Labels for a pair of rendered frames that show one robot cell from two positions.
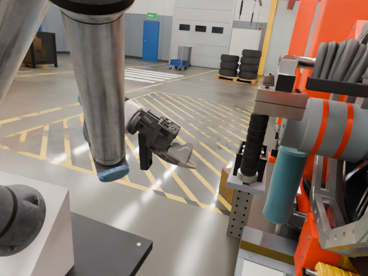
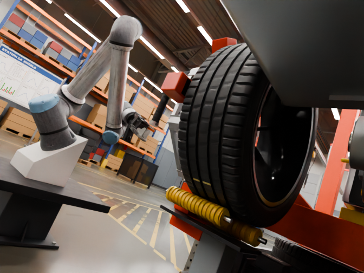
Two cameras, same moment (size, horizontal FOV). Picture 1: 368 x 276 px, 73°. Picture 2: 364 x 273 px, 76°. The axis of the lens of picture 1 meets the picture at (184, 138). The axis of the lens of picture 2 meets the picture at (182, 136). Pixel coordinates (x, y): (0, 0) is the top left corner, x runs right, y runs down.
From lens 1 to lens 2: 95 cm
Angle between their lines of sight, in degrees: 42
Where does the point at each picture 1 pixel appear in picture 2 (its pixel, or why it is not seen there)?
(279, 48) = not seen: outside the picture
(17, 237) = (56, 140)
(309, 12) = (336, 168)
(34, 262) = (52, 154)
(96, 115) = (110, 89)
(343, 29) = not seen: hidden behind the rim
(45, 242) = (63, 150)
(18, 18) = (105, 57)
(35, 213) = (69, 138)
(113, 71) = (119, 69)
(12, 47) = (99, 66)
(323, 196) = not seen: hidden behind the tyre
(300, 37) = (329, 186)
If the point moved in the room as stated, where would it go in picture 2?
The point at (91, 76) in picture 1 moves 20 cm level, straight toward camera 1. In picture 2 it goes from (112, 68) to (96, 43)
